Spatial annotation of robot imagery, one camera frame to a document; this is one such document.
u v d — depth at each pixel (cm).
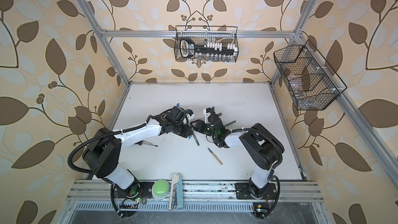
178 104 108
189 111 81
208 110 86
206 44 81
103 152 45
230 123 98
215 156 86
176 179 75
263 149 48
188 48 85
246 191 73
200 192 75
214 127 72
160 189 73
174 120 69
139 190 73
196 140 91
